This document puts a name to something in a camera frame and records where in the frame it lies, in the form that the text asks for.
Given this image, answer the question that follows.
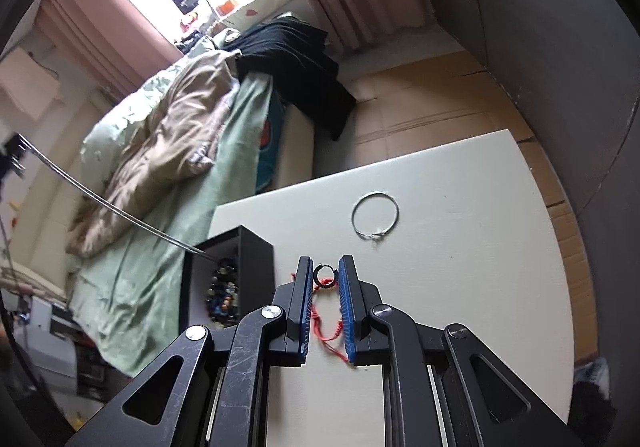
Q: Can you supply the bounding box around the dark mixed bead bracelet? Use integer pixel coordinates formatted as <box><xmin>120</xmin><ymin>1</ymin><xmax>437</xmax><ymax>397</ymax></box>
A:
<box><xmin>204</xmin><ymin>255</ymin><xmax>241</xmax><ymax>328</ymax></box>

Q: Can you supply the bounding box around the red string bracelet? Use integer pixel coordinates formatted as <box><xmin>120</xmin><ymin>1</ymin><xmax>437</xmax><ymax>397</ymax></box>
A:
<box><xmin>290</xmin><ymin>273</ymin><xmax>352</xmax><ymax>363</ymax></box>

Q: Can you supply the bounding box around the small black ring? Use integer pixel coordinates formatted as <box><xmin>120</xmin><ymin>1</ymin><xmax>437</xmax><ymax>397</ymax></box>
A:
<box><xmin>312</xmin><ymin>264</ymin><xmax>340</xmax><ymax>292</ymax></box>

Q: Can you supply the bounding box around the silver bangle ring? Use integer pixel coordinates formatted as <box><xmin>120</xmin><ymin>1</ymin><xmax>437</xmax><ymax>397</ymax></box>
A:
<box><xmin>350</xmin><ymin>191</ymin><xmax>400</xmax><ymax>243</ymax></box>

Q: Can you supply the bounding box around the black jewelry box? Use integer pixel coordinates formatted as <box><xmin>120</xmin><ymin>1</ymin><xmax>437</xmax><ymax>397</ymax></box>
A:
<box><xmin>178</xmin><ymin>226</ymin><xmax>274</xmax><ymax>332</ymax></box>

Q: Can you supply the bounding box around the green bed sheet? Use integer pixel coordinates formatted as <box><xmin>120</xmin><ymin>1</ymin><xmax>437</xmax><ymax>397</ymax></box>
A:
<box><xmin>68</xmin><ymin>73</ymin><xmax>272</xmax><ymax>377</ymax></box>

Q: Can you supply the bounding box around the white low table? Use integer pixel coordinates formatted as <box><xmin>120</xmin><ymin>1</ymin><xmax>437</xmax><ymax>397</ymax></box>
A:
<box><xmin>210</xmin><ymin>130</ymin><xmax>574</xmax><ymax>446</ymax></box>

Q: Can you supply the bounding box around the beige duvet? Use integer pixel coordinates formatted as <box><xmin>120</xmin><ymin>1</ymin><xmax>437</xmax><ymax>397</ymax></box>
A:
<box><xmin>64</xmin><ymin>48</ymin><xmax>241</xmax><ymax>258</ymax></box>

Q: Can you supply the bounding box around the green patterned pillow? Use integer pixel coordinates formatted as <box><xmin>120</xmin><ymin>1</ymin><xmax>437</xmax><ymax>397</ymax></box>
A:
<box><xmin>79</xmin><ymin>35</ymin><xmax>217</xmax><ymax>194</ymax></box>

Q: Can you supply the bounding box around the black clothing on bed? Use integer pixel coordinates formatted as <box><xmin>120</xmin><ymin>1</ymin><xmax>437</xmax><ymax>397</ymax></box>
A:
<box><xmin>222</xmin><ymin>17</ymin><xmax>356</xmax><ymax>141</ymax></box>

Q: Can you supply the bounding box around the pink curtain left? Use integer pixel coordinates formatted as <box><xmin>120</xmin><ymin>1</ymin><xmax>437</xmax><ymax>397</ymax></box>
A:
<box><xmin>35</xmin><ymin>0</ymin><xmax>181</xmax><ymax>98</ymax></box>

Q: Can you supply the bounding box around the dark grey wardrobe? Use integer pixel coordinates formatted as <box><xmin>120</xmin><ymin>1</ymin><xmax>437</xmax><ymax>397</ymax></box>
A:
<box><xmin>431</xmin><ymin>0</ymin><xmax>639</xmax><ymax>380</ymax></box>

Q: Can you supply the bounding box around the windowsill patterned cloth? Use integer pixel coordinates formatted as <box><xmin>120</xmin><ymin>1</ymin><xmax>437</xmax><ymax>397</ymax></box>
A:
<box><xmin>188</xmin><ymin>0</ymin><xmax>298</xmax><ymax>36</ymax></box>

